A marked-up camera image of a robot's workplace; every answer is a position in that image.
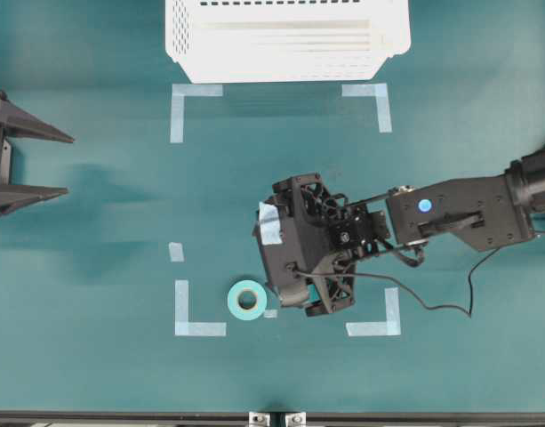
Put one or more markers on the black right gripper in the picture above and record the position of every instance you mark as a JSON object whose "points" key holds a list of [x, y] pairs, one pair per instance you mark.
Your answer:
{"points": [[354, 232]]}

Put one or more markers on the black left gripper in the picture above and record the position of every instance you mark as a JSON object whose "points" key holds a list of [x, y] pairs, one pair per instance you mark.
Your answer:
{"points": [[18, 123]]}

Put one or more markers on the teal tape roll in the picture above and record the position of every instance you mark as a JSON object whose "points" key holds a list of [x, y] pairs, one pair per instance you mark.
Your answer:
{"points": [[247, 300]]}

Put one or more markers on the blue tape corner bottom right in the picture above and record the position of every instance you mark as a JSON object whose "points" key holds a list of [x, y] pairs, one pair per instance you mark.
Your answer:
{"points": [[391, 326]]}

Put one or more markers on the blue tape corner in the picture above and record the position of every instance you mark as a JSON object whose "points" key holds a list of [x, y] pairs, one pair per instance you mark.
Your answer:
{"points": [[183, 326], [391, 326], [180, 92], [380, 93]]}

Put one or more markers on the blue tape corner bottom left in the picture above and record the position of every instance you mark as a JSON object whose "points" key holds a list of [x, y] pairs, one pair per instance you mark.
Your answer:
{"points": [[183, 326]]}

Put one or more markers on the short blue tape strip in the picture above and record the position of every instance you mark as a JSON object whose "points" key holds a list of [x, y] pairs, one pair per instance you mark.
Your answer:
{"points": [[176, 252]]}

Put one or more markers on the blue tape corner top left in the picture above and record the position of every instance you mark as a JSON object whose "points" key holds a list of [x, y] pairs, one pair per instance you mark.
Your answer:
{"points": [[180, 92]]}

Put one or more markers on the blue tape corner top right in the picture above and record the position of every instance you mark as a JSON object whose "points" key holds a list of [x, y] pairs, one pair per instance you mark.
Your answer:
{"points": [[380, 93]]}

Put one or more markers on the white plastic basket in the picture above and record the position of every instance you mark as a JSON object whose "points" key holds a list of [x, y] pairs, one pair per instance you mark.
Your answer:
{"points": [[260, 41]]}

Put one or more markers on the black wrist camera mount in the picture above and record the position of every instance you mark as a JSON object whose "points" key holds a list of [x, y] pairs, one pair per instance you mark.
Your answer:
{"points": [[304, 247]]}

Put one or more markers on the blue tape on wrist camera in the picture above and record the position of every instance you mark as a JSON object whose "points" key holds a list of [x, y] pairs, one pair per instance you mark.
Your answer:
{"points": [[269, 225]]}

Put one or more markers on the silver bracket right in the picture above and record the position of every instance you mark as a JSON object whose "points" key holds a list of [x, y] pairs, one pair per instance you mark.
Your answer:
{"points": [[298, 419]]}

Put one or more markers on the silver bracket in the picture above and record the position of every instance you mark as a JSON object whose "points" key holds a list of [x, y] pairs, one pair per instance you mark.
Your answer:
{"points": [[259, 419], [298, 419]]}

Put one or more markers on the silver bracket left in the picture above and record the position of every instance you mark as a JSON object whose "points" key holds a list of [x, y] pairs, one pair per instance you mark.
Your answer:
{"points": [[259, 419]]}

